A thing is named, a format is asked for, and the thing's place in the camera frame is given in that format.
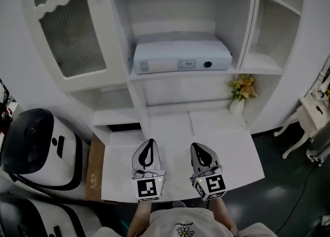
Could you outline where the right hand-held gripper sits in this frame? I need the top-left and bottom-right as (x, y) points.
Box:
(189, 142), (227, 202)

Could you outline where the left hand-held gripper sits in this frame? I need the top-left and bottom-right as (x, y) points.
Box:
(131, 138), (166, 202)

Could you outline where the cabinet door with glass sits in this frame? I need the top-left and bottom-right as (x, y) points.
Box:
(19, 0), (129, 92)

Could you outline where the person's right forearm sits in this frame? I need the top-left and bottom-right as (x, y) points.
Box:
(207, 198), (238, 234)

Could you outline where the person's left forearm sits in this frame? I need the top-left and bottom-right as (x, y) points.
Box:
(127, 199), (153, 237)

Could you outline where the white desk hutch shelving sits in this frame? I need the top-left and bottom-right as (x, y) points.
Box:
(64, 0), (306, 138)

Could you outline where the brown cardboard box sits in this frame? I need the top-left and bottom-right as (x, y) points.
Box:
(85, 132), (105, 201)

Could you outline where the white ceramic vase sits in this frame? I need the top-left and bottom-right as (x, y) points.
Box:
(228, 98), (245, 117)

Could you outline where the person's white flower-print shirt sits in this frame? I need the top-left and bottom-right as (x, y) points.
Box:
(96, 206), (278, 237)

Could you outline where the yellow flower bouquet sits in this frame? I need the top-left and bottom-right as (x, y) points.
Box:
(228, 73), (258, 102)

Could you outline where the white robot with black visor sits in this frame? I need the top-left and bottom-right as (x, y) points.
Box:
(0, 108), (91, 198)
(0, 197), (104, 237)

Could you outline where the large white carton box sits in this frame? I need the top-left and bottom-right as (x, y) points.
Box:
(133, 31), (233, 75)

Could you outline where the white curved-leg side table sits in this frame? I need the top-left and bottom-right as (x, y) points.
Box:
(273, 86), (330, 167)

